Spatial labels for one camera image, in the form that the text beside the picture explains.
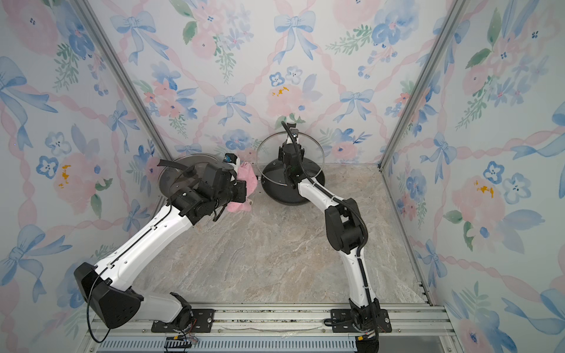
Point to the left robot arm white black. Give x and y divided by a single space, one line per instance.
107 286

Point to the aluminium frame post left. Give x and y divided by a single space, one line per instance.
87 16

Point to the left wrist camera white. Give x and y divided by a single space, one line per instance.
233 161

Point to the steel pan beige handle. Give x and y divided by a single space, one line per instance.
203 176

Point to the pink cloth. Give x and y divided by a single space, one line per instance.
245 173

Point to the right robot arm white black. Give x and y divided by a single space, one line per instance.
346 232

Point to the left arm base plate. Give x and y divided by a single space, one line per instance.
193 321

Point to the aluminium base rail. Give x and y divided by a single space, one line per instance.
285 328

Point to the glass lid on steel pan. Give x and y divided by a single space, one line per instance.
183 174

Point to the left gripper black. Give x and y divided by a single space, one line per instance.
242 188

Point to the glass pot lid black handle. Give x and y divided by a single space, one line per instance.
271 149

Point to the aluminium frame post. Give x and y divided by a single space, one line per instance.
87 16
428 70

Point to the aluminium frame post right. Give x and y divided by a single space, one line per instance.
428 70

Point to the black frying pan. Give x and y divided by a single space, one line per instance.
276 189

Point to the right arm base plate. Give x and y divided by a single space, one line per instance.
342 320

